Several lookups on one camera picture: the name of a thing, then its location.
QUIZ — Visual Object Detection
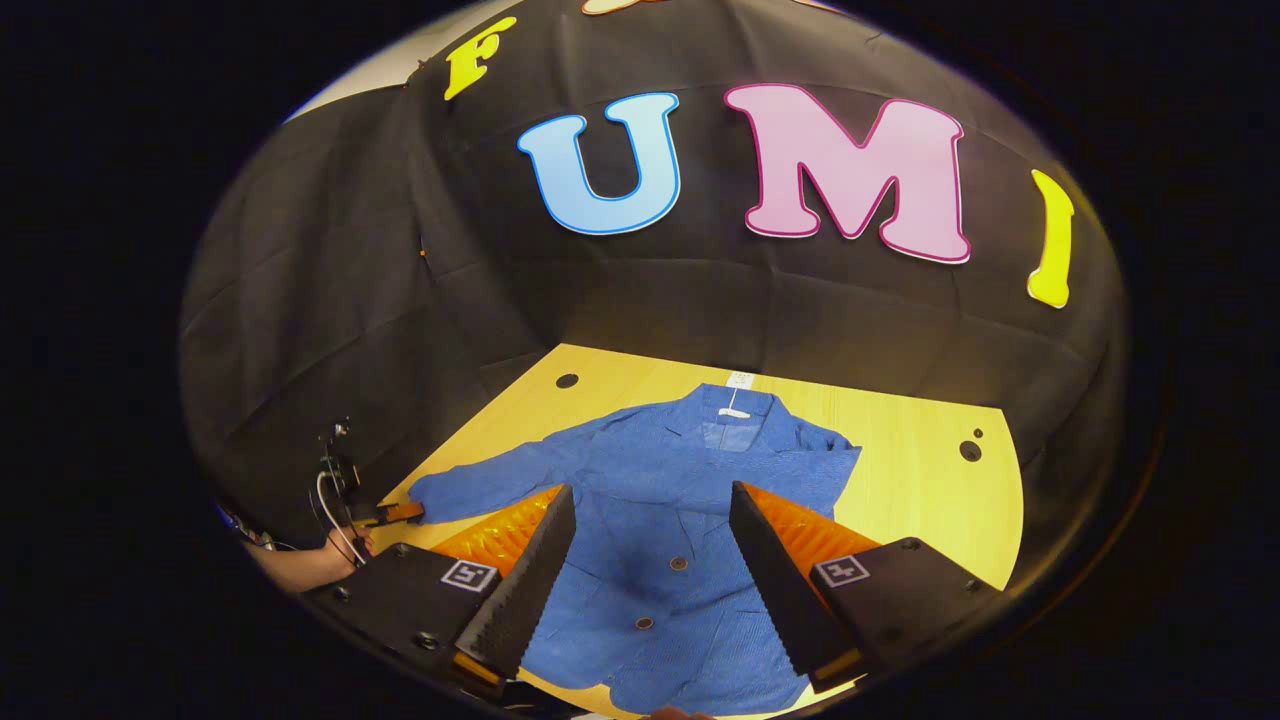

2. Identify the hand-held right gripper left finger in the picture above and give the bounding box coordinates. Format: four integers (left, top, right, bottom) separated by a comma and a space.
305, 484, 578, 691

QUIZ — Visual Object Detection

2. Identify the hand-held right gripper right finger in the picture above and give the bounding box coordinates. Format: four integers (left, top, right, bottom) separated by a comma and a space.
728, 481, 1006, 694

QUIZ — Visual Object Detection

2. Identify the blue corduroy jacket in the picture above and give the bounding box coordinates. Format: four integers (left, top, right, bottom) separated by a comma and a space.
407, 383, 863, 716

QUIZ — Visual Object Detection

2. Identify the black backdrop cloth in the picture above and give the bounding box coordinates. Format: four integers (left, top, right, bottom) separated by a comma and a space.
180, 0, 1131, 591

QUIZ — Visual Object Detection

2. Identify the thin white cable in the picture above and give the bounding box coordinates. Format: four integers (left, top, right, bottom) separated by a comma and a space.
314, 470, 369, 568

